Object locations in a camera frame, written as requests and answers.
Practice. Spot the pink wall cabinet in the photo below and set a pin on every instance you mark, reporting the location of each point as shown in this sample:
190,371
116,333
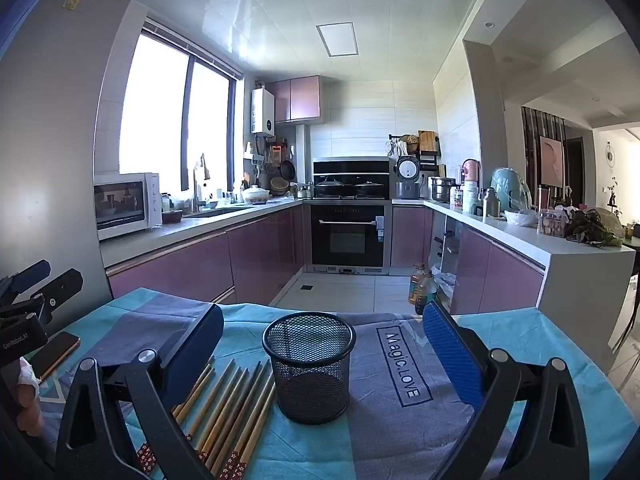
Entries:
300,97

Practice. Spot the black range hood panel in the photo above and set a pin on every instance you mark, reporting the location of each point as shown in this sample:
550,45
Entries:
350,167

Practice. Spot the black wall rack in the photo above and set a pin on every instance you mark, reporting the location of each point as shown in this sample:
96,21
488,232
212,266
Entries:
430,160

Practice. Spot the white kitchen countertop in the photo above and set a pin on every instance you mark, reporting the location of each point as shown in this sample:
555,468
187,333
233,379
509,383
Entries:
200,222
525,237

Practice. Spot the person's left hand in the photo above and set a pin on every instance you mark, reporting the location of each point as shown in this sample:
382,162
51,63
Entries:
29,397

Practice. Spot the leafy green vegetables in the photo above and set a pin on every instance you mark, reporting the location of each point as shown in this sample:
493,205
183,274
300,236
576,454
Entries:
590,227

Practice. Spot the hanging frying pan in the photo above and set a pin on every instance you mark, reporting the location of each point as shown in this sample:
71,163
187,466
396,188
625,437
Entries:
287,170

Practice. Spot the grey refrigerator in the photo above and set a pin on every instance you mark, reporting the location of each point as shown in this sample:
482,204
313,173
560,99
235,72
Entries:
50,160

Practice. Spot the ceiling light panel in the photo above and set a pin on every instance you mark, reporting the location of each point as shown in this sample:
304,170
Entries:
337,39

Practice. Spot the dark bowl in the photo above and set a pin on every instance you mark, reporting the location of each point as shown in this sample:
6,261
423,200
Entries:
171,217

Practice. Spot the wall clock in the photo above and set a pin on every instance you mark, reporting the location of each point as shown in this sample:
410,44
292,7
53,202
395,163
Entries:
610,152

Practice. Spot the grey rice cooker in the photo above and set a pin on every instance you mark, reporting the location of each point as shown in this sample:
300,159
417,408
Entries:
408,177

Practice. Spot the pink electric kettle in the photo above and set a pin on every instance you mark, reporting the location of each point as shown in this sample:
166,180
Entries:
470,172

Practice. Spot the black wok with lid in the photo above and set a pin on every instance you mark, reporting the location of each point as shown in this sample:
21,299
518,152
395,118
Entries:
329,189
369,190

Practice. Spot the white wall water heater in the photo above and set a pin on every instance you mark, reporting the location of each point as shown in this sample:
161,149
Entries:
263,110

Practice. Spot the steel thermos flask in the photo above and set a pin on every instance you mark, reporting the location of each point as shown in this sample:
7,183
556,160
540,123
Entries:
490,205

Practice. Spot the wooden cutting board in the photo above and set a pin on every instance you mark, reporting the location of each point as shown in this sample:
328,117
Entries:
426,141

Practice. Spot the kitchen window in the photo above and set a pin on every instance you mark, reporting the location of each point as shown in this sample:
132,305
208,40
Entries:
155,110

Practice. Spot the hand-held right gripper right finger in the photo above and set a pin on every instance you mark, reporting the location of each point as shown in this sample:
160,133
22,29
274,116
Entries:
450,350

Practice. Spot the teal and grey tablecloth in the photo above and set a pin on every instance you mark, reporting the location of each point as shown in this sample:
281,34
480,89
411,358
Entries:
525,340

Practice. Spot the clear plastic food box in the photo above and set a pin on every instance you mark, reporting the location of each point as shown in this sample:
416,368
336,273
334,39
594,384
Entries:
552,223

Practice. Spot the white microwave oven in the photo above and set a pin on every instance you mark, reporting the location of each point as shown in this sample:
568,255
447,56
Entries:
125,205

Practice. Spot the bunch of wooden chopsticks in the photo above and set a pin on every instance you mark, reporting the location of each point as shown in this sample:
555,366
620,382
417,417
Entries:
235,410

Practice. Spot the white casserole pot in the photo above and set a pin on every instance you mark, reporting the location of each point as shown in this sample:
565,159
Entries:
255,196

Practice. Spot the pink base cabinets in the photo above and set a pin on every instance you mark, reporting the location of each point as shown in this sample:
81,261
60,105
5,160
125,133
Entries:
500,275
200,265

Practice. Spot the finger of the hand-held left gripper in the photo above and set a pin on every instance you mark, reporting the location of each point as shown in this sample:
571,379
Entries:
60,285
30,272

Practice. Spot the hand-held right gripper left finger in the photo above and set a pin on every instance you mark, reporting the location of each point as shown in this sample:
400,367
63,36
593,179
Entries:
195,350

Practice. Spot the built-in black oven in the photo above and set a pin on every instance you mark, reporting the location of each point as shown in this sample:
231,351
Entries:
345,235

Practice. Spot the green air fryer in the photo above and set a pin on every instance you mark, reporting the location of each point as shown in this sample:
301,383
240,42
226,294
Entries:
510,187

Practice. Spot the white plastic bag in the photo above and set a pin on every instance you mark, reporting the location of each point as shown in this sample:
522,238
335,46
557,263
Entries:
520,217

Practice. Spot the stainless steel pot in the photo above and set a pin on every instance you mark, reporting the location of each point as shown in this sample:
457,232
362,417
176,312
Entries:
442,190

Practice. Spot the black mesh pen holder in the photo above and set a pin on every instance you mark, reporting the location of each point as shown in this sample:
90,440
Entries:
310,385

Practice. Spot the pink wall picture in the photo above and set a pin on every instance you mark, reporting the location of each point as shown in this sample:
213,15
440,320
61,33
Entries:
551,160

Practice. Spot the kitchen faucet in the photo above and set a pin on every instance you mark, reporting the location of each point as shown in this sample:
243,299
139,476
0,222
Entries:
197,185

